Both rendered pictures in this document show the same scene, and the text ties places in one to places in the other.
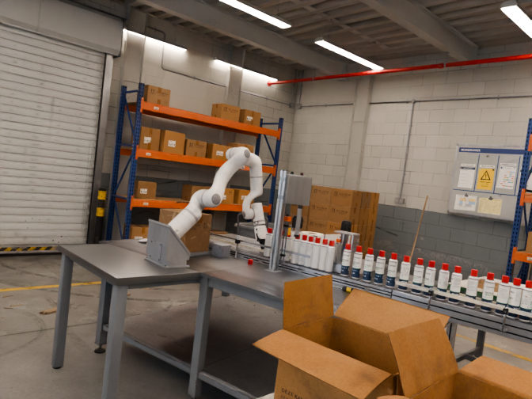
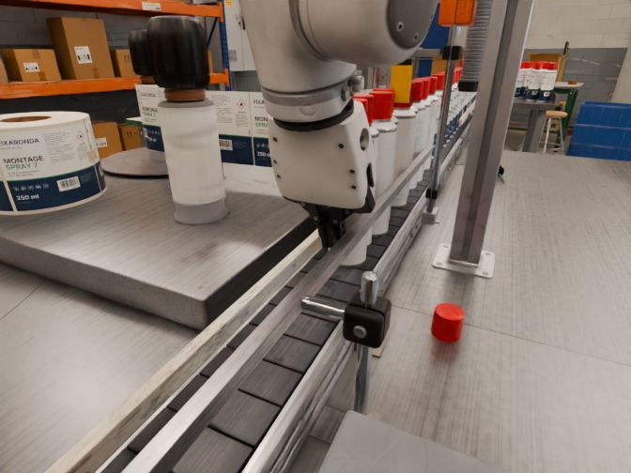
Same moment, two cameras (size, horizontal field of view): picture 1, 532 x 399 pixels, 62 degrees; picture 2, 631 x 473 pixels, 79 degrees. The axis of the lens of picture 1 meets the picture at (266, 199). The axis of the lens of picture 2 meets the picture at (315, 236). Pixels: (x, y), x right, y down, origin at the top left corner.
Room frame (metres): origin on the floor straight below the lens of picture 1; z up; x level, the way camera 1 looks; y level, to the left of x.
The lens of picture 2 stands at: (3.27, 0.38, 1.13)
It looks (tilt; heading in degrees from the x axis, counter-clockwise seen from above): 26 degrees down; 259
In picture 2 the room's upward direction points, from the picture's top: straight up
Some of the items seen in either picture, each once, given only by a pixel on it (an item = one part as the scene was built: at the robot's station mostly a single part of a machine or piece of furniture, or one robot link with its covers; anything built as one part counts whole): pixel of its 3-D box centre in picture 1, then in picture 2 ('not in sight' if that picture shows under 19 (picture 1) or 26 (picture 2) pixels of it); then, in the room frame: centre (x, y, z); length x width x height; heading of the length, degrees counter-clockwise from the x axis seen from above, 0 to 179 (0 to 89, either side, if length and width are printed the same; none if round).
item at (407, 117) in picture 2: (296, 248); (396, 148); (3.01, -0.24, 0.98); 0.05 x 0.05 x 0.20
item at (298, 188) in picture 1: (296, 189); not in sight; (2.95, -0.19, 1.38); 0.17 x 0.10 x 0.19; 109
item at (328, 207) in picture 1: (331, 231); not in sight; (7.01, -1.08, 0.70); 1.20 x 0.82 x 1.39; 49
